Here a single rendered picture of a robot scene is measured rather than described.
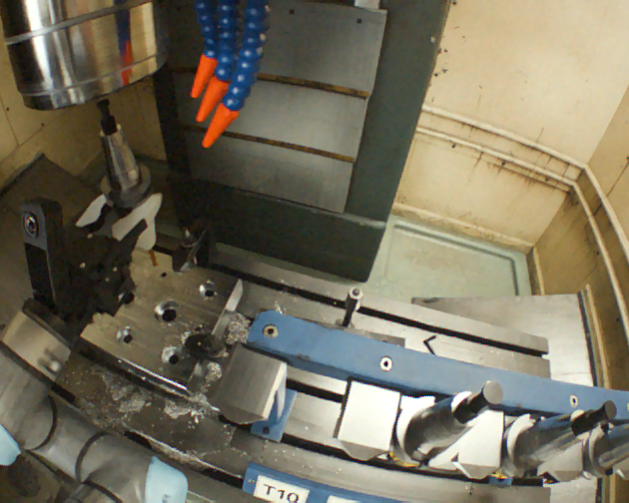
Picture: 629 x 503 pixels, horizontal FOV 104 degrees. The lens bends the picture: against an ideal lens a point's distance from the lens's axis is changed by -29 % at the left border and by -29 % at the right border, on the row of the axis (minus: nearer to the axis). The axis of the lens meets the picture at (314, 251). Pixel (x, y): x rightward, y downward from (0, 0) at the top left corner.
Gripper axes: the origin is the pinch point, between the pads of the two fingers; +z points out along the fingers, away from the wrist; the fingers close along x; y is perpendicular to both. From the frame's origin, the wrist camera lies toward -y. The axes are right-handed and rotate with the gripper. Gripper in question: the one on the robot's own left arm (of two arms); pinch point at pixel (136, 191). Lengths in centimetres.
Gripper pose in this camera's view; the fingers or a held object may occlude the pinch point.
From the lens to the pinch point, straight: 46.1
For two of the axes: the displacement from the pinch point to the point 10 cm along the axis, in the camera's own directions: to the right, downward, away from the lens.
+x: 9.6, 2.6, -1.2
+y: -0.8, 6.5, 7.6
